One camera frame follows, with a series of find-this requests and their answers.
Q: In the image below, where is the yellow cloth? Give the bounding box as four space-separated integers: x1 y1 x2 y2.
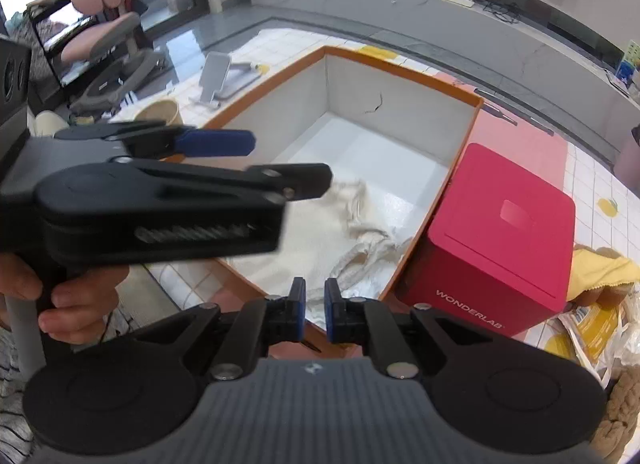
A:
566 246 639 302

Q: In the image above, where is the yellow snack packet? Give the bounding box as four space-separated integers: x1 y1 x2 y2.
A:
558 302 626 369

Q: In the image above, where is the brown plush toy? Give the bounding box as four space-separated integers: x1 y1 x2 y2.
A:
590 366 640 463

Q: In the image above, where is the brown bear shaped sponge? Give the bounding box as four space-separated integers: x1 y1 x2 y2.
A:
565 281 634 311

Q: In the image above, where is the clear plastic item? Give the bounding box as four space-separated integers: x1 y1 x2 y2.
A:
598 285 639 388

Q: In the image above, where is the person's left hand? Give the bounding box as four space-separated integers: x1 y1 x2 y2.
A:
1 253 129 345

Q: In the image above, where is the beige paper cup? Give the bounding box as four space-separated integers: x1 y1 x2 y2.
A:
134 99 183 126

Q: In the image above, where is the checked lemon tablecloth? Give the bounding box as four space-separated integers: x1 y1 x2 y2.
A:
69 27 640 375

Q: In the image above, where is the grey phone stand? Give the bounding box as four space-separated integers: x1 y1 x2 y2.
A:
190 52 262 109

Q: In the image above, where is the orange cardboard storage box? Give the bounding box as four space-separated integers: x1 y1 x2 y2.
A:
164 44 485 345

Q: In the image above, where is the pink office chair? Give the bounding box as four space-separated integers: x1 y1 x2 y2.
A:
27 0 170 110

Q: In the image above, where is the red Wonderlab box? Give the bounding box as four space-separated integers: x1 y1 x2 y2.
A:
397 143 575 336

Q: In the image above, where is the pink printed mat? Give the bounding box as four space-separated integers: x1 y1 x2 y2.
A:
462 97 568 191

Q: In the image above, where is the pink waste bin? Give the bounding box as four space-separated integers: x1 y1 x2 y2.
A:
614 126 640 189

